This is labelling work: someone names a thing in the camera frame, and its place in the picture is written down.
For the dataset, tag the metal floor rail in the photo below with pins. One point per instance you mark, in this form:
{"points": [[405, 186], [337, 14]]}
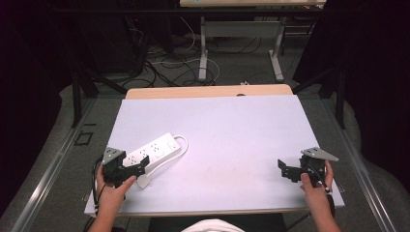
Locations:
{"points": [[48, 180], [361, 174]]}

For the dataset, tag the white desk with metal legs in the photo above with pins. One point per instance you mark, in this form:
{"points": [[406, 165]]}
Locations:
{"points": [[245, 25]]}

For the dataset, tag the person's white shirt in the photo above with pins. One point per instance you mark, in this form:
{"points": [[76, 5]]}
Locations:
{"points": [[212, 226]]}

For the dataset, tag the person's right hand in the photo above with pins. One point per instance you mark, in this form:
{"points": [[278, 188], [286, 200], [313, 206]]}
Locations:
{"points": [[317, 193]]}

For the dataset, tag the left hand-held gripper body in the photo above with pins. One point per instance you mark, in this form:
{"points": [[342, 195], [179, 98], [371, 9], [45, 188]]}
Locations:
{"points": [[112, 161]]}

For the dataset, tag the white power strip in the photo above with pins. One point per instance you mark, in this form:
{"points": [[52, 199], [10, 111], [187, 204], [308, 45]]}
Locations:
{"points": [[154, 150]]}

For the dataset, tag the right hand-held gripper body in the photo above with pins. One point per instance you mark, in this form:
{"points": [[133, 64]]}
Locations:
{"points": [[314, 164]]}

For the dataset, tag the wooden table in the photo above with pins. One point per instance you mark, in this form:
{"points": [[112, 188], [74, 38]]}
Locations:
{"points": [[209, 91]]}

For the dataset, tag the white plug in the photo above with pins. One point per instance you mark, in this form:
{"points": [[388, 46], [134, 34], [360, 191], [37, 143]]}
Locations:
{"points": [[143, 182]]}

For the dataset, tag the white table sheet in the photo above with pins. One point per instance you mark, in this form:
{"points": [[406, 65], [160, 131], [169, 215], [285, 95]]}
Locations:
{"points": [[225, 145]]}

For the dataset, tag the black metal stand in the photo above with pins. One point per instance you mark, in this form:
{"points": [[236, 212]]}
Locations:
{"points": [[80, 96], [335, 90]]}

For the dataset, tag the black floor socket frame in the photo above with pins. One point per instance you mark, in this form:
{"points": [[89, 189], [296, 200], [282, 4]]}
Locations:
{"points": [[83, 138]]}

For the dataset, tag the person's left hand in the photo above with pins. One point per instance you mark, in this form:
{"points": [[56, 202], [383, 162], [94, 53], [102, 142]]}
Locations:
{"points": [[111, 193]]}

